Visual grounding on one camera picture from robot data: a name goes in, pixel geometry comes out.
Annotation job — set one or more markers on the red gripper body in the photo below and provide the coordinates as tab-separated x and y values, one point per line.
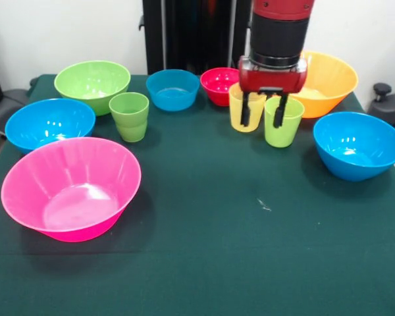
270	79

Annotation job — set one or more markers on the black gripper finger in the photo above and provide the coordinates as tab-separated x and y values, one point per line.
245	113
279	118

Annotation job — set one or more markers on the stepped green plastic cup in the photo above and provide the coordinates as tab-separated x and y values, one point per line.
130	128

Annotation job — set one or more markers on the pink plastic bowl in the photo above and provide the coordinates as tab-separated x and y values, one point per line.
36	184

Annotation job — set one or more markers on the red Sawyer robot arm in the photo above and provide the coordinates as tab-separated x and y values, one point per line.
276	36

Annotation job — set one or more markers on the yellow plastic cup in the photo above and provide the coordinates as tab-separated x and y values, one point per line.
258	115

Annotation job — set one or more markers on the light green plastic cup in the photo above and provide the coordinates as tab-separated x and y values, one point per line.
289	135

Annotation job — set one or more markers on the red plastic bowl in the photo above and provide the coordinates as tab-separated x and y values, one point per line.
217	95

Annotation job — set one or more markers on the orange plastic bowl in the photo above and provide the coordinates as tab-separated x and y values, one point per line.
332	75

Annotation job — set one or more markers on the small blue plastic bowl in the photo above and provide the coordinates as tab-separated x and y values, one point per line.
171	102

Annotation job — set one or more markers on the large blue plastic bowl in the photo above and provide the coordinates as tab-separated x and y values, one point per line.
349	168
26	131

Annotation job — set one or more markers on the black knob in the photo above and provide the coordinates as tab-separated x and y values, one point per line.
382	89

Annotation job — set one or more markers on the dark green table cloth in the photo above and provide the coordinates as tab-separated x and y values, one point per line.
217	230

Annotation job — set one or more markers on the green plastic bowl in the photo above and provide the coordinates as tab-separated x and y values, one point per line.
85	75

